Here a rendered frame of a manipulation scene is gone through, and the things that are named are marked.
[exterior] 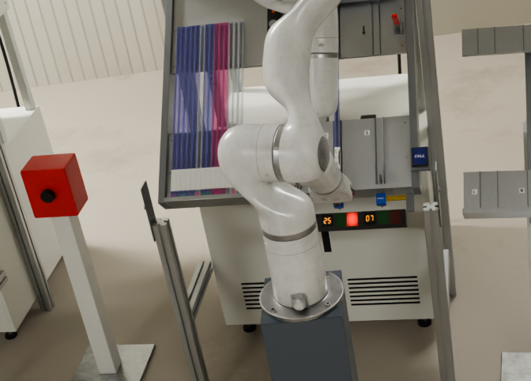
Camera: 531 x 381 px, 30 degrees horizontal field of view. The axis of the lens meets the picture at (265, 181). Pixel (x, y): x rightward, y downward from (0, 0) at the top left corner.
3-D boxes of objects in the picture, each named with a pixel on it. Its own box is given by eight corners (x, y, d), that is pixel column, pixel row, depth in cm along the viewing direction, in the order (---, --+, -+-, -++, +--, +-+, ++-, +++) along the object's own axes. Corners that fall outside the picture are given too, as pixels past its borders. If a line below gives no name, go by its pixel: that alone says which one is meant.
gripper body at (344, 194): (304, 195, 238) (313, 208, 248) (346, 193, 235) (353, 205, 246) (304, 166, 240) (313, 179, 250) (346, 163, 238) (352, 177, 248)
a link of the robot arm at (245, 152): (306, 243, 206) (289, 141, 194) (225, 238, 213) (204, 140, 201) (323, 212, 215) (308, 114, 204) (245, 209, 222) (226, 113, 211)
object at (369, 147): (412, 187, 255) (412, 183, 252) (169, 201, 270) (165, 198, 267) (410, 118, 261) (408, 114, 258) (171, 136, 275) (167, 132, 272)
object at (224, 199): (414, 194, 257) (411, 186, 250) (171, 209, 272) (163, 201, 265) (413, 190, 257) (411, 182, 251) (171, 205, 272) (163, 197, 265)
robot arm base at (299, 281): (344, 317, 212) (333, 245, 203) (257, 326, 214) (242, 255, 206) (343, 267, 229) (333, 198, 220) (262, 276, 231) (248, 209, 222)
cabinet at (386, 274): (443, 334, 312) (426, 162, 283) (228, 341, 328) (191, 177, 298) (445, 224, 367) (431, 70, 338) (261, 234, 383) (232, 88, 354)
